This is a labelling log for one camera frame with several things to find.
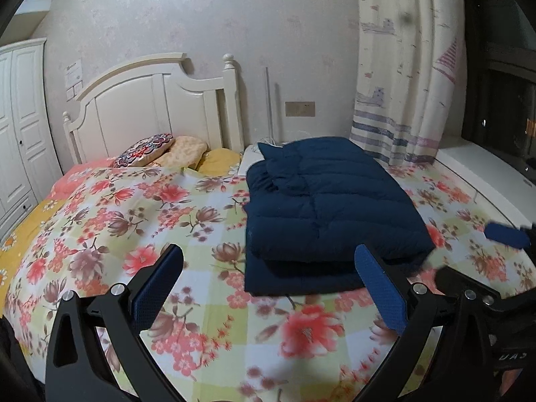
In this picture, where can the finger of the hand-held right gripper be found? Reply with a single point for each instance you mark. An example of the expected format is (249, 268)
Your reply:
(506, 236)
(454, 278)

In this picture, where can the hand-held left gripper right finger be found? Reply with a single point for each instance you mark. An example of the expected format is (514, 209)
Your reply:
(383, 291)

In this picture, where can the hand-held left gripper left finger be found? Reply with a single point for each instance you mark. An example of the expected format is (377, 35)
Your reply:
(161, 278)

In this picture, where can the navy blue puffer jacket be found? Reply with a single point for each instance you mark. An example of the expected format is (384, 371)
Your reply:
(335, 209)

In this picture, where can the floral patterned blanket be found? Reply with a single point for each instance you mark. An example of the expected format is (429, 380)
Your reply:
(138, 217)

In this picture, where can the white window ledge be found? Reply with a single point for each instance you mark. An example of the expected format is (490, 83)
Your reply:
(481, 176)

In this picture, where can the embroidered patterned cushion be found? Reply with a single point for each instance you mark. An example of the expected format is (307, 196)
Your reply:
(144, 150)

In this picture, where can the pale orange pillow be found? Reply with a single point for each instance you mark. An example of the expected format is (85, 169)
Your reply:
(184, 150)

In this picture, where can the yellow pillow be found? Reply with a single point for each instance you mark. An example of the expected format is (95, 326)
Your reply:
(220, 160)

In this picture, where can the yellow orange bed sheet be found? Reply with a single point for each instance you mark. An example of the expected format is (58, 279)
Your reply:
(29, 234)

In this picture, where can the white nightstand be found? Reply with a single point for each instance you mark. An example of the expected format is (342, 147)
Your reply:
(249, 161)

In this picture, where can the dark window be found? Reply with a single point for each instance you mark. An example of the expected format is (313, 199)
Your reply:
(498, 71)

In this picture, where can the black cloth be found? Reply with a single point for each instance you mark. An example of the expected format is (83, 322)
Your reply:
(14, 364)

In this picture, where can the cream wooden headboard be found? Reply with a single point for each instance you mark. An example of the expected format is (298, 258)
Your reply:
(138, 104)

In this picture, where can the printed striped curtain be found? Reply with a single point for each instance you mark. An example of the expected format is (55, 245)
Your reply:
(402, 71)

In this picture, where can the white wardrobe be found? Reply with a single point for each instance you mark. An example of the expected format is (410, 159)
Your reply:
(21, 134)

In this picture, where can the slim white desk lamp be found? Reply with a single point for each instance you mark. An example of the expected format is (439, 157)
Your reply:
(269, 104)

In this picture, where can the white paper notice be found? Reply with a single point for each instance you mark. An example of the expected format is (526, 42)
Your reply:
(74, 74)

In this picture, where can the gold wall switch plate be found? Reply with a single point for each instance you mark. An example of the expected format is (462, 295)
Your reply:
(300, 109)

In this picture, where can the white wall switch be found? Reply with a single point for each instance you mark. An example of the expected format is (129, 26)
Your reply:
(75, 93)

